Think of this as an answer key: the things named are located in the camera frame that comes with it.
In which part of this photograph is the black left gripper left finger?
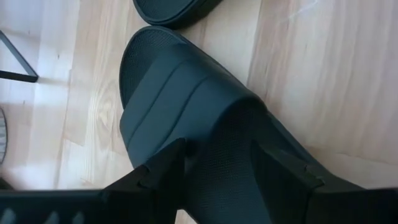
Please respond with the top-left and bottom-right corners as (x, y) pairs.
(104, 138), (187, 224)

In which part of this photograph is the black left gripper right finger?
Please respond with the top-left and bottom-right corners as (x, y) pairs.
(250, 140), (326, 224)

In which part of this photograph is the black slide sandal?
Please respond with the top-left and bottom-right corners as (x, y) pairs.
(132, 0), (223, 29)
(119, 25), (364, 224)

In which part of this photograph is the wooden shelf black metal frame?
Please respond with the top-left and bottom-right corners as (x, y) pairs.
(0, 30), (39, 83)

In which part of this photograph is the white triangle-patterned plant pot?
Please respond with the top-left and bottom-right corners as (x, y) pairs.
(0, 108), (7, 165)

